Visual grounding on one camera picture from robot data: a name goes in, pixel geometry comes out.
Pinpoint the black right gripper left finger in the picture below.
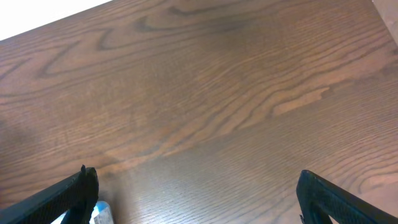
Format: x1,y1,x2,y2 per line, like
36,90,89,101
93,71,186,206
1,166,99,224

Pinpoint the clear plastic container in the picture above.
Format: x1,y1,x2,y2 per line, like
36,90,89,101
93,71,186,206
51,201,114,224

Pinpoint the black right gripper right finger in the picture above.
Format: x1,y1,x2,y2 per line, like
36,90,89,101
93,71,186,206
296,170,397,224

